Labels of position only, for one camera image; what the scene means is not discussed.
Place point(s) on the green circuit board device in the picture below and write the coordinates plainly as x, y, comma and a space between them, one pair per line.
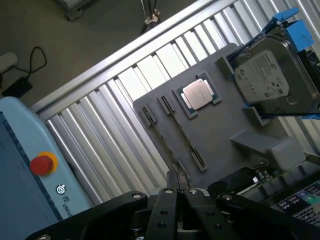
295, 197

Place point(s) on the metal stand leg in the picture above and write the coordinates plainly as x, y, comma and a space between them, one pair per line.
150, 17

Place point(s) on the white furniture base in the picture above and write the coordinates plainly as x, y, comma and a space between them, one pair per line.
72, 8

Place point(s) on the silver CPU chip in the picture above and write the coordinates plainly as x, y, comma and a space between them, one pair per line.
198, 93

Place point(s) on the black power adapter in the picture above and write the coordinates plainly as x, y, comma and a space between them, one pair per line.
18, 86

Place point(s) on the blue disk bracket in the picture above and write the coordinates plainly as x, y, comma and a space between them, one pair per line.
298, 30

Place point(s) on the silver hard disk drive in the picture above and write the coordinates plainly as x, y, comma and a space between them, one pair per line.
270, 75

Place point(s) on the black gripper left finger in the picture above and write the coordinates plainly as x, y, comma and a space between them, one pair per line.
160, 215

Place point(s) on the grey parts rack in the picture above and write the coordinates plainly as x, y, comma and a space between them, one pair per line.
215, 135

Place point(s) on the light blue teach pendant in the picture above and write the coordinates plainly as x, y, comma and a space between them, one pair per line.
22, 180

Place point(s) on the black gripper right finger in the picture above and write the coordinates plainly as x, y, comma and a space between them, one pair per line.
197, 212

